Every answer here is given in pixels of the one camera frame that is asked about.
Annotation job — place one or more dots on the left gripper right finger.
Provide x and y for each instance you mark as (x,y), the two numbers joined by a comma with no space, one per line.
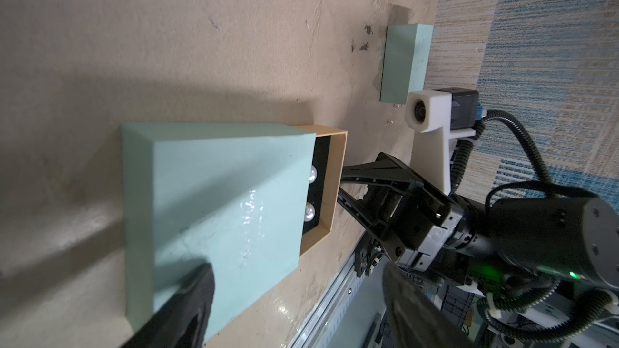
(413,318)

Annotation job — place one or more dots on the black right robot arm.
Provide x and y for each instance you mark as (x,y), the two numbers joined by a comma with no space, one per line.
(517,251)

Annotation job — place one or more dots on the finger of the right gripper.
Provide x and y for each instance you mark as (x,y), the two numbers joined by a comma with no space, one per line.
(366,211)
(385,171)

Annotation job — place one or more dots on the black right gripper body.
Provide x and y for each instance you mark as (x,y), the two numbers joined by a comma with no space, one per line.
(414,224)

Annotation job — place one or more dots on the mint drawer jewelry box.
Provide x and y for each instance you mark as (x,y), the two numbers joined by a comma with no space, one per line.
(407,54)

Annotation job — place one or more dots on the white pearl earring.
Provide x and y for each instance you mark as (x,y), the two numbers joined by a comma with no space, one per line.
(313,174)
(310,212)

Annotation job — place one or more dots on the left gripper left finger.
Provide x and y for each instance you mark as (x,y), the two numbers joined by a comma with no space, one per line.
(183,320)

